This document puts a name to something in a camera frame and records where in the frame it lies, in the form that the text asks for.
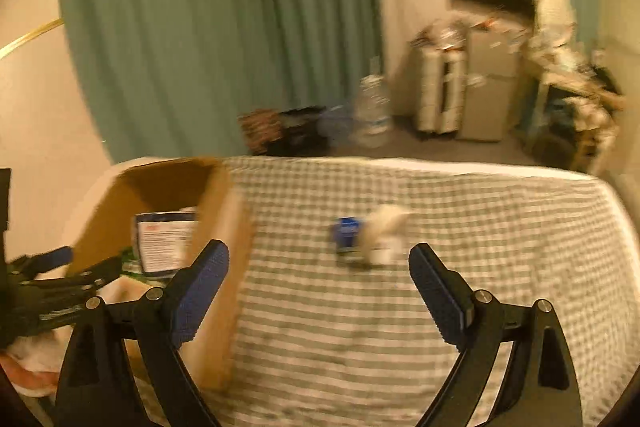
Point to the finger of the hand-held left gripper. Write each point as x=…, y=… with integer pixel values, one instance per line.
x=50, y=259
x=85, y=279

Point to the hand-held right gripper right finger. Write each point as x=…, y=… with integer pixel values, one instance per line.
x=440, y=297

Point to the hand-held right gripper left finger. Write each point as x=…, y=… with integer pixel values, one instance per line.
x=205, y=287

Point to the brown cardboard box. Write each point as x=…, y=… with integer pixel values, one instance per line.
x=235, y=257

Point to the white fluffy ball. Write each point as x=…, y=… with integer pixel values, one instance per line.
x=385, y=227

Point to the person's left forearm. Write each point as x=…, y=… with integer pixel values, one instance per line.
x=25, y=372

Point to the black basket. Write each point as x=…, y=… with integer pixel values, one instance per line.
x=305, y=132

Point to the large clear water bottle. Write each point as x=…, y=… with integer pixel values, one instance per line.
x=372, y=112

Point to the white suitcase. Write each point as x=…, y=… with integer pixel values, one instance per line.
x=440, y=92

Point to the grey fridge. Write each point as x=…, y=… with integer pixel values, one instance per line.
x=487, y=97

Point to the cream clothes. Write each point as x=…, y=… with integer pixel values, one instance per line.
x=595, y=117

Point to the wooden desk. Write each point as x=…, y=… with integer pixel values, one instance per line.
x=575, y=79

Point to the clear plastic bag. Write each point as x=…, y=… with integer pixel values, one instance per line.
x=440, y=37

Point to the white lattice object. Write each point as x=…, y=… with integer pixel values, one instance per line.
x=552, y=12

